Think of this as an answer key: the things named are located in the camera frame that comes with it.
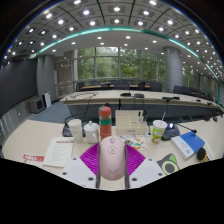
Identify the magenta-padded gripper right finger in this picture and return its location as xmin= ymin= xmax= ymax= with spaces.
xmin=123 ymin=143 xmax=167 ymax=190

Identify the green printed drink cup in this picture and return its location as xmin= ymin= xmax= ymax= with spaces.
xmin=151 ymin=111 xmax=168 ymax=145

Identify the long curved conference table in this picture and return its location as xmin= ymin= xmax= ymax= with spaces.
xmin=59 ymin=89 xmax=224 ymax=116

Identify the white paper cup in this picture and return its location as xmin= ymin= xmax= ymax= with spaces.
xmin=67 ymin=118 xmax=84 ymax=144

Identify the group of ceiling lights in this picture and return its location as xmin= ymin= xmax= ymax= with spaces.
xmin=3 ymin=0 xmax=221 ymax=78

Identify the group of dark office chairs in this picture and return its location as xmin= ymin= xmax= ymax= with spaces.
xmin=75 ymin=79 xmax=221 ymax=101

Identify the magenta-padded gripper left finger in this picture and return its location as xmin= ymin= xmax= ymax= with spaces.
xmin=59 ymin=142 xmax=102 ymax=190

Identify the cat-shaped black green mouse pad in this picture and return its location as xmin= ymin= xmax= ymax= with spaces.
xmin=156 ymin=153 xmax=180 ymax=176

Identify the colourful printed leaflet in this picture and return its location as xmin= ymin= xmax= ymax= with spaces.
xmin=118 ymin=134 xmax=148 ymax=152

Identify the white floor-standing appliance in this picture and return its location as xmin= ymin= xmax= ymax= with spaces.
xmin=42 ymin=91 xmax=53 ymax=109

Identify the red and white leaflet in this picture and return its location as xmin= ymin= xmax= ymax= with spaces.
xmin=22 ymin=153 xmax=46 ymax=165

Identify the beige desk organizer box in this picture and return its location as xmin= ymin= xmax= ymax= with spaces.
xmin=114 ymin=109 xmax=149 ymax=136

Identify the blue and white book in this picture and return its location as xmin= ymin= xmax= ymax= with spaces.
xmin=170 ymin=130 xmax=206 ymax=161

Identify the pink computer mouse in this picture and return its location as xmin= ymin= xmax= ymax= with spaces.
xmin=98 ymin=135 xmax=127 ymax=182

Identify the dark conference microphone unit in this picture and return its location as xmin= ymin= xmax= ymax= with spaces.
xmin=161 ymin=122 xmax=198 ymax=142
xmin=61 ymin=114 xmax=88 ymax=138

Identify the cream printed booklet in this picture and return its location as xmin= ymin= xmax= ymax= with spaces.
xmin=42 ymin=137 xmax=75 ymax=169

